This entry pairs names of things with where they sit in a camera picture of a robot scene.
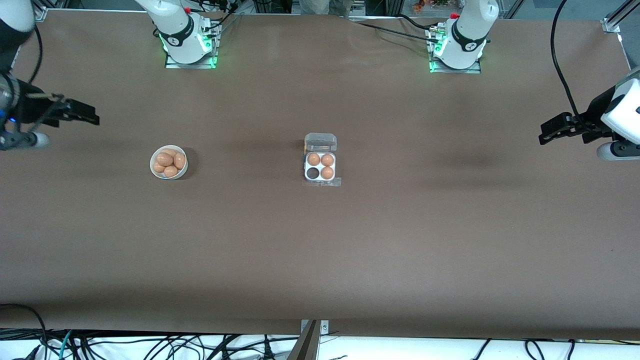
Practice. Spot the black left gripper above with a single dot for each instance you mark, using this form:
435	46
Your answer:
595	116

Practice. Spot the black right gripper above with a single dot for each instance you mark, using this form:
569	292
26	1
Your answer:
31	108

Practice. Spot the brown egg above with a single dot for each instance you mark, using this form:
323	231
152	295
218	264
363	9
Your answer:
170	171
327	173
164	159
313	159
179	160
157	168
171	151
327	160

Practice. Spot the clear plastic egg box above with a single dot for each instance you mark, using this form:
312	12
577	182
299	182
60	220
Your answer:
320	142

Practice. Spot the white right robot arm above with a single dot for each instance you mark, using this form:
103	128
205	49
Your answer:
182	37

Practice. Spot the white bowl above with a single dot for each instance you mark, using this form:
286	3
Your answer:
154	172

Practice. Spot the small orange object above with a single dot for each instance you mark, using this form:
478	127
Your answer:
419	5

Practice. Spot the beige trousers of person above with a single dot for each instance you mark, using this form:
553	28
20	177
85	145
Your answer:
325	7

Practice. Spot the brown table cover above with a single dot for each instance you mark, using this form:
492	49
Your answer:
320	250

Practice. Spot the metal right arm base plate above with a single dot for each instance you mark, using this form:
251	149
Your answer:
172	65

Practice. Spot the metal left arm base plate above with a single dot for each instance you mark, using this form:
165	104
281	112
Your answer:
475	71

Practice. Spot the aluminium frame profile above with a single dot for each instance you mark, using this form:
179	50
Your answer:
306	345
617	17
40	12

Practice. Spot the small metal bracket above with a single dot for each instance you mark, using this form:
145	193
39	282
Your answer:
325	327

